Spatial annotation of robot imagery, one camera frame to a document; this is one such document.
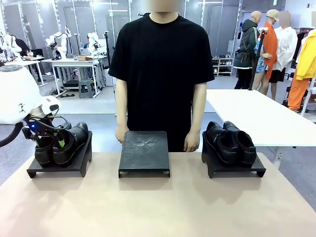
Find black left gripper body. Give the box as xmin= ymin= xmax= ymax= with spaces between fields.
xmin=23 ymin=117 xmax=59 ymax=140

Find person's right forearm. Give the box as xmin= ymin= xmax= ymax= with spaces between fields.
xmin=115 ymin=79 xmax=129 ymax=129

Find person's left forearm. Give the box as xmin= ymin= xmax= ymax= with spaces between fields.
xmin=189 ymin=82 xmax=208 ymax=134

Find plain black shoe stand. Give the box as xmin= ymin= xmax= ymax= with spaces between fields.
xmin=201 ymin=130 xmax=267 ymax=179
xmin=26 ymin=130 xmax=93 ymax=179

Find scratched black shoe stand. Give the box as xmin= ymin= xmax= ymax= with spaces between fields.
xmin=118 ymin=130 xmax=171 ymax=178

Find person in black t-shirt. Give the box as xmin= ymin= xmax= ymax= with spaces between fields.
xmin=108 ymin=12 xmax=216 ymax=153

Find person's right hand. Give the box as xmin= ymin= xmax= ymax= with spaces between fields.
xmin=115 ymin=125 xmax=130 ymax=145

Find person's left hand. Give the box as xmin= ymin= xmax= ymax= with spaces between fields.
xmin=183 ymin=130 xmax=200 ymax=153

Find grey plastic stool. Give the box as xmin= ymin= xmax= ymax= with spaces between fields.
xmin=78 ymin=79 xmax=95 ymax=99

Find white desk with small items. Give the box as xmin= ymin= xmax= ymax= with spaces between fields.
xmin=4 ymin=58 xmax=49 ymax=87

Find white desk with cardboard box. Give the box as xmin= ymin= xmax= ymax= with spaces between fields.
xmin=50 ymin=57 xmax=110 ymax=98

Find wooden shoe rack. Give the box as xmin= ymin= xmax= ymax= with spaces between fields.
xmin=211 ymin=57 xmax=235 ymax=77

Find large white table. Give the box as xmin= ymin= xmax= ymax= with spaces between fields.
xmin=205 ymin=88 xmax=316 ymax=171

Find mannequin in dark green jacket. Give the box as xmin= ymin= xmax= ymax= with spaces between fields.
xmin=233 ymin=10 xmax=263 ymax=90

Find mannequin in orange top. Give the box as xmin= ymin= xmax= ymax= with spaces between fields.
xmin=251 ymin=9 xmax=281 ymax=101

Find orange trousers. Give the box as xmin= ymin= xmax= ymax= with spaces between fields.
xmin=287 ymin=78 xmax=312 ymax=111

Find yellow hanging garment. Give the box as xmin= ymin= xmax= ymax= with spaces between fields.
xmin=295 ymin=29 xmax=316 ymax=81

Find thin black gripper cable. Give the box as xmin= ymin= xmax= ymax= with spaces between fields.
xmin=46 ymin=113 xmax=70 ymax=131

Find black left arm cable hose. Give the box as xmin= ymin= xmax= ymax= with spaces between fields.
xmin=0 ymin=120 xmax=26 ymax=149

